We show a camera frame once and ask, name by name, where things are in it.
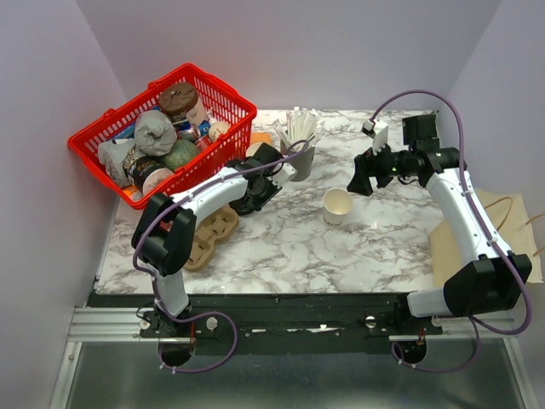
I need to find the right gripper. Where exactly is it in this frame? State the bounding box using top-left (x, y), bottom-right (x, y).
top-left (347, 136), bottom-right (416, 196)

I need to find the black coffee cup lid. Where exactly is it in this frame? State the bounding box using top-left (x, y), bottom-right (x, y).
top-left (229, 199), bottom-right (255, 216)

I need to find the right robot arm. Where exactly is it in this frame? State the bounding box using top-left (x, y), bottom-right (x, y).
top-left (347, 114), bottom-right (532, 334)

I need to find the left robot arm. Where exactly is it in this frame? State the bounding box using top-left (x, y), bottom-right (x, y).
top-left (131, 144), bottom-right (297, 337)

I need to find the white paper cup stack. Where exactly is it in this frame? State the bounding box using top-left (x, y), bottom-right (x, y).
top-left (245, 142), bottom-right (265, 158)

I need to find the grey straw holder cup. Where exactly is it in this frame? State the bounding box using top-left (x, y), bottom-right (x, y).
top-left (280, 141), bottom-right (315, 182)

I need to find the orange sponge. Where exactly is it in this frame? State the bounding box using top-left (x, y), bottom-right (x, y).
top-left (250, 132), bottom-right (272, 145)

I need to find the cardboard cup carrier tray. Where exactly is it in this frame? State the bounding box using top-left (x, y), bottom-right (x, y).
top-left (184, 204), bottom-right (239, 272)

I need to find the white paper straws bundle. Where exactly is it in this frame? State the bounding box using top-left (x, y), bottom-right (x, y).
top-left (272, 107), bottom-right (324, 154)

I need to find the green avocado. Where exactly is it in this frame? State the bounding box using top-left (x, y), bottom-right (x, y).
top-left (162, 140), bottom-right (200, 171)

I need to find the red plastic basket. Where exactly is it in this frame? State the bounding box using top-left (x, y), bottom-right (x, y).
top-left (67, 63), bottom-right (256, 210)

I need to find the black printed paper cup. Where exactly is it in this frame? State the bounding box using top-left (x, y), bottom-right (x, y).
top-left (123, 156), bottom-right (174, 196)

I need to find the grey crumpled paper bag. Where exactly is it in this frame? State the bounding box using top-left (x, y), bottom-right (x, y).
top-left (134, 110), bottom-right (177, 156)

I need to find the brown lidded ice cream tub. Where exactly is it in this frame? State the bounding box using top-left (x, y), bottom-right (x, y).
top-left (158, 82), bottom-right (198, 117)

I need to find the brown paper bag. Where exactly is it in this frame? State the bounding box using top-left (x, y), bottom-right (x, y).
top-left (429, 189), bottom-right (544, 287)

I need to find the white crumpled paper wrapper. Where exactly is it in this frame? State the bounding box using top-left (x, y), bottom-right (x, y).
top-left (98, 139), bottom-right (135, 187)

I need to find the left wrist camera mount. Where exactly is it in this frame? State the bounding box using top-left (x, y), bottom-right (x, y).
top-left (271, 163), bottom-right (297, 189)

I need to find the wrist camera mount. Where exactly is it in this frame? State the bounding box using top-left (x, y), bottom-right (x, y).
top-left (362, 119), bottom-right (388, 155)
top-left (271, 163), bottom-right (297, 189)

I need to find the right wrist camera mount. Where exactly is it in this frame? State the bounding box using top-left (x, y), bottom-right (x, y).
top-left (362, 119), bottom-right (388, 155)

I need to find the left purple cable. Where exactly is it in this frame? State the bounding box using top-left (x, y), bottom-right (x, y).
top-left (131, 139), bottom-right (310, 374)

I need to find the purple cable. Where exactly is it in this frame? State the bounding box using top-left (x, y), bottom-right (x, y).
top-left (131, 139), bottom-right (310, 374)
top-left (361, 89), bottom-right (533, 372)

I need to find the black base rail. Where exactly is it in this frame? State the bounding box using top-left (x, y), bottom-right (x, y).
top-left (140, 293), bottom-right (443, 355)

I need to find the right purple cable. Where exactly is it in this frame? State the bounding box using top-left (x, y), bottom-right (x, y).
top-left (361, 89), bottom-right (533, 372)

